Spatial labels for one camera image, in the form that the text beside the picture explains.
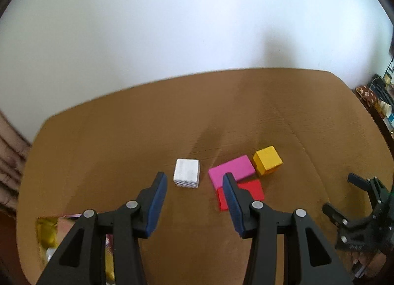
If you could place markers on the pink block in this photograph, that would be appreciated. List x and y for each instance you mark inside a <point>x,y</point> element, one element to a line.
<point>234,166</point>

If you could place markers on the white paper cup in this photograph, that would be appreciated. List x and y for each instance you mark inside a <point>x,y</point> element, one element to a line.
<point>385,108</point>

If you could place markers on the white box striped edge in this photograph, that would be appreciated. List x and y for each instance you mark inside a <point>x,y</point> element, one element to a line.
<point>187,173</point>

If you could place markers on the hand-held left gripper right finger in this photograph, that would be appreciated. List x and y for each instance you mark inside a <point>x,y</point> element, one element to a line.
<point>232,208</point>

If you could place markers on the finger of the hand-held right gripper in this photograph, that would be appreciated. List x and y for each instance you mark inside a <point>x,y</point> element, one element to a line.
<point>357,179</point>
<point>332,211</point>

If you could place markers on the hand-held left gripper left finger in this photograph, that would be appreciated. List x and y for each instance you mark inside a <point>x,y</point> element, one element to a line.
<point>157,205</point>

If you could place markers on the red block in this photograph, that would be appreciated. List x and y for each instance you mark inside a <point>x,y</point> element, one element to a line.
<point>249,192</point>

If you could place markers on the brown patterned box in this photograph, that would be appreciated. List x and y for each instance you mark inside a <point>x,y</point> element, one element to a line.
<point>366,94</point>

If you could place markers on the beige floral curtain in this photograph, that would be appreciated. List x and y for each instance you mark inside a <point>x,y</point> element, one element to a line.
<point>9,162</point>

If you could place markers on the red tin box gold inside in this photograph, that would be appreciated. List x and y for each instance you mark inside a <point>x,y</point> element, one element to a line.
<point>46,232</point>

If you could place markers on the yellow cube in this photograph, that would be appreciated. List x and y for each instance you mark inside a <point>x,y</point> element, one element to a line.
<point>267,160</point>

